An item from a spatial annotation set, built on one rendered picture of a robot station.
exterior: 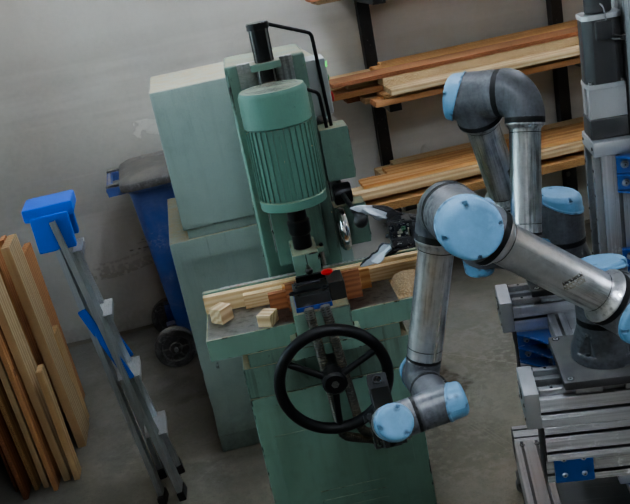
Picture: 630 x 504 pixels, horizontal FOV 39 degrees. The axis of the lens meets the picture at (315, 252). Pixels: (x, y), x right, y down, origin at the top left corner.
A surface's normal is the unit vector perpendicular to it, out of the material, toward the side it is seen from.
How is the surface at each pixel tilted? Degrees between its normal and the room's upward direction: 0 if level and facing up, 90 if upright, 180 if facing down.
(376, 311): 90
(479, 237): 85
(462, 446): 0
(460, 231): 85
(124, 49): 90
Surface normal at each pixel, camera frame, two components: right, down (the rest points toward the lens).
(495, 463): -0.18, -0.92
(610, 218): -0.09, 0.36
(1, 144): 0.17, 0.31
